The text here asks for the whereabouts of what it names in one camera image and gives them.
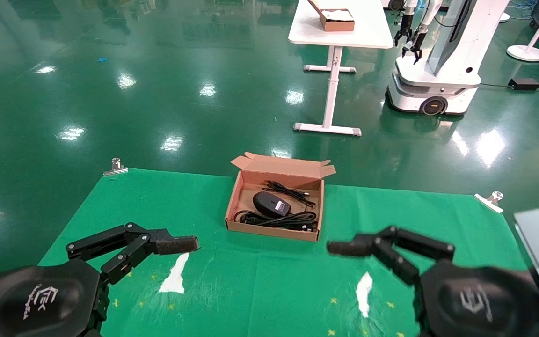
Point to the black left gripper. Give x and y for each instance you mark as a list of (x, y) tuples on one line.
[(35, 299)]

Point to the silver metal table clamp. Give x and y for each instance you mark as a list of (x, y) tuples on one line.
[(490, 201), (116, 167)]

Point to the small cardboard box white contents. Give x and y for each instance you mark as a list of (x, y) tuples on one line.
[(337, 19)]

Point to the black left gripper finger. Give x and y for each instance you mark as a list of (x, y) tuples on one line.
[(178, 243)]

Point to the black floor power adapter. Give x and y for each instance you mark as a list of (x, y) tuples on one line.
[(523, 83)]

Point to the background robot arm with gripper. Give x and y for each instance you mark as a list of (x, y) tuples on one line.
[(404, 28), (418, 42)]

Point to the green table cloth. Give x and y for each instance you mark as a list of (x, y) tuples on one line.
[(269, 281)]

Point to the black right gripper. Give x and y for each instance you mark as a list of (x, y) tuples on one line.
[(480, 304)]

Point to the white height adjustable table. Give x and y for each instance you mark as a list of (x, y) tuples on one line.
[(344, 28)]

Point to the white torn tape piece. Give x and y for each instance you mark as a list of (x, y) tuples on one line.
[(364, 292), (176, 278)]

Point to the open brown cardboard box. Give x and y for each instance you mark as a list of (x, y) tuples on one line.
[(279, 164)]

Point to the white standing fan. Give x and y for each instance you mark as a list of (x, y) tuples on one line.
[(527, 51)]

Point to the white wheeled background robot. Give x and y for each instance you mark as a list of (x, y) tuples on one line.
[(447, 70)]

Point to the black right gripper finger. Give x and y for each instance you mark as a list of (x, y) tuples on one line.
[(344, 248)]

